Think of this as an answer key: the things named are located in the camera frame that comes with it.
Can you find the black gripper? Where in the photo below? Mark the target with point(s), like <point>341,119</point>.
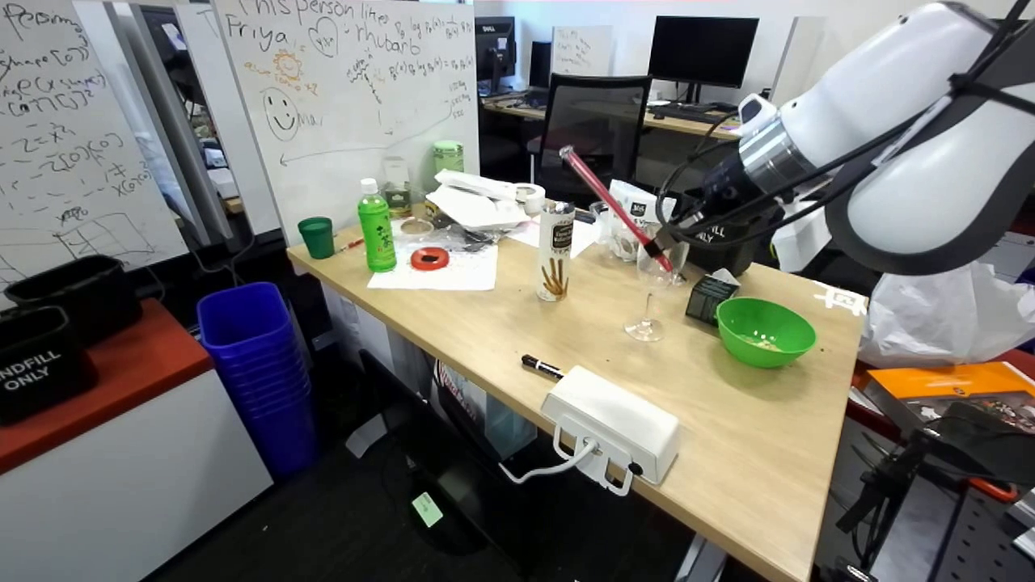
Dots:
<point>716,214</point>

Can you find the black marker pen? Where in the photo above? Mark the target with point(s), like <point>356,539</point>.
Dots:
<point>540,366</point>

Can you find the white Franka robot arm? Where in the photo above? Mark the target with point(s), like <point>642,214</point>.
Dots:
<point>917,129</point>

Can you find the black landfill bin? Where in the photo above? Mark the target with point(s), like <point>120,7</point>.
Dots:
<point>42,366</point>
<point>731,263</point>

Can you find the plain black bin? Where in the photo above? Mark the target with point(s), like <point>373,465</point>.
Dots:
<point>75,294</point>

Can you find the clear wine glass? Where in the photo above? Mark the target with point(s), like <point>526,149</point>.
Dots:
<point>648,281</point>

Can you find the clear bag black label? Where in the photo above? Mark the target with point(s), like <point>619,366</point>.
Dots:
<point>648,202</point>

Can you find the wooden office desk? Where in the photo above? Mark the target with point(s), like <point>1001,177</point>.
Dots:
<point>691,124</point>

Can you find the green plastic bowl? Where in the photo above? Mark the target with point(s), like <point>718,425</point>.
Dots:
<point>763,333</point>

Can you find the black mesh office chair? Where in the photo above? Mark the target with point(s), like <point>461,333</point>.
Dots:
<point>589,124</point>

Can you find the white masking tape roll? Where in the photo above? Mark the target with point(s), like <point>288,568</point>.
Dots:
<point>529,212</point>

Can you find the black solid office chair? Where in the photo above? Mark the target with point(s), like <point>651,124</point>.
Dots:
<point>851,275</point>

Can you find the white power strip box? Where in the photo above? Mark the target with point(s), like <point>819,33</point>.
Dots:
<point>609,422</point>

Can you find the black computer monitor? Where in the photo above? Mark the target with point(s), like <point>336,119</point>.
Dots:
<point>700,49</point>
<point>496,43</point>

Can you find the pile of white papers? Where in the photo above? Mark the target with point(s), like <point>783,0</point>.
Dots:
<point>473,203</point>

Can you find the small handwritten whiteboard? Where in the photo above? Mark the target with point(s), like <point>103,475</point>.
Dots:
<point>582,52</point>

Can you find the white plastic bag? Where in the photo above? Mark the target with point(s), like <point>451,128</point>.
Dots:
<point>938,317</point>

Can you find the small clear bottle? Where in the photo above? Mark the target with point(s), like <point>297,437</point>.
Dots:
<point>397,194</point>

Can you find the green drink bottle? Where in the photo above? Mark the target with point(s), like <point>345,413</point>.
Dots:
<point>376,231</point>

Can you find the orange book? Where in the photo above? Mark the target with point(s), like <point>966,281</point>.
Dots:
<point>949,383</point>

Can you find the black tripod stand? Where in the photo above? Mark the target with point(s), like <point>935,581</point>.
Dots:
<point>895,474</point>

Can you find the whiteboard with smiley drawing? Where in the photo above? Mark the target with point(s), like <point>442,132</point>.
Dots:
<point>356,108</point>

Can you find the green plastic cup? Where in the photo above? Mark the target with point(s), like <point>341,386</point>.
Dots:
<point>319,241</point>

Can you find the blue stacked plastic bins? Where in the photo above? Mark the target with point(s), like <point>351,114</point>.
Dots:
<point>252,366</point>

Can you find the whiteboard with handwriting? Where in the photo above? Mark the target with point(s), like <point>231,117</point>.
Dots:
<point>67,129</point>

